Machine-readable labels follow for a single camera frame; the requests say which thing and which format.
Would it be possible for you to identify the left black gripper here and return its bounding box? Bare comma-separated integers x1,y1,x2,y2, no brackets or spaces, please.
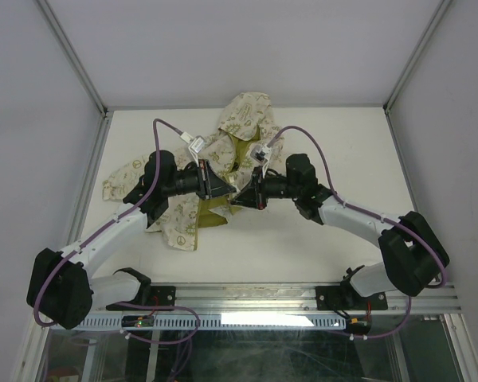
163,159,237,201

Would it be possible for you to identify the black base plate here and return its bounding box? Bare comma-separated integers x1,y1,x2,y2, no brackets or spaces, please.
106,285,177,311
315,285,388,311

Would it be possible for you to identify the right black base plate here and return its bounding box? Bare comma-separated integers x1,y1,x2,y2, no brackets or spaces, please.
315,285,388,311

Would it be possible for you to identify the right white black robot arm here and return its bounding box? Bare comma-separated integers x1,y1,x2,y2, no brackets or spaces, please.
232,154,449,310

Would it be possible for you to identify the aluminium frame post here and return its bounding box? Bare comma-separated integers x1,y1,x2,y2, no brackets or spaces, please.
34,0,108,144
383,0,454,117

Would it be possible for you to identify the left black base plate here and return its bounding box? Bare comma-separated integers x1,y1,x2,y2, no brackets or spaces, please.
106,285,177,311

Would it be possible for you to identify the white slotted cable duct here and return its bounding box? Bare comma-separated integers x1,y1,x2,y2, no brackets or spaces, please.
75,312,347,331

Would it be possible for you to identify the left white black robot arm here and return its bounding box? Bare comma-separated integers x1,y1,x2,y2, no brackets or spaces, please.
26,150,236,329

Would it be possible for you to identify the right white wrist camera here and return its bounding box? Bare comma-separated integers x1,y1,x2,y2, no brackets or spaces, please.
250,144,272,176

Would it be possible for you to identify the left aluminium frame post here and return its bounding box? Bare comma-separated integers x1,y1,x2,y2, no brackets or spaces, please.
34,0,108,144

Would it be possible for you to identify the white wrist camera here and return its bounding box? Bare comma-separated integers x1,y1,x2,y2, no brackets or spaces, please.
179,132,206,163
250,144,272,176

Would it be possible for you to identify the cream green-printed hooded jacket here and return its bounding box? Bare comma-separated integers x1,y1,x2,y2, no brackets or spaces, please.
102,92,280,251

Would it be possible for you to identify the right aluminium frame post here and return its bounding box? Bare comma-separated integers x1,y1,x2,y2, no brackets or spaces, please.
383,0,454,117

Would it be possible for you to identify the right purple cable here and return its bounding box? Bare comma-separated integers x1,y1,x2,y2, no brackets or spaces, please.
268,125,449,341

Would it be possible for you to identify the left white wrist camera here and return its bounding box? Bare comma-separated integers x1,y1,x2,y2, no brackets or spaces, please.
179,132,206,163

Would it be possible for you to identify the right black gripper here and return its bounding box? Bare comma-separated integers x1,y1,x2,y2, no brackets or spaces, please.
230,166,300,211

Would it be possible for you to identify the aluminium mounting rail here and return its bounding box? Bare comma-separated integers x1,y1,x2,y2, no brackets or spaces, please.
35,281,463,315

